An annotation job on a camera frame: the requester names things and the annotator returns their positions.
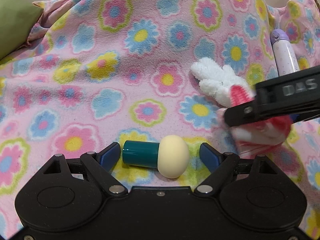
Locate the pink floral fleece blanket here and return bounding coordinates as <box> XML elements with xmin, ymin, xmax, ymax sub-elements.
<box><xmin>1</xmin><ymin>0</ymin><xmax>319</xmax><ymax>238</ymax></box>

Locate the lilac thermos bottle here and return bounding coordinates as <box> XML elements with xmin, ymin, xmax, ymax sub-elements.
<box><xmin>270</xmin><ymin>29</ymin><xmax>299</xmax><ymax>76</ymax></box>

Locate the green fabric cushion bag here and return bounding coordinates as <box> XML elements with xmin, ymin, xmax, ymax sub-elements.
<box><xmin>0</xmin><ymin>0</ymin><xmax>43</xmax><ymax>58</ymax></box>

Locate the white fluffy plush toy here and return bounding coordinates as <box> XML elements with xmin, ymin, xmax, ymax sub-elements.
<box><xmin>190</xmin><ymin>57</ymin><xmax>253</xmax><ymax>108</ymax></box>

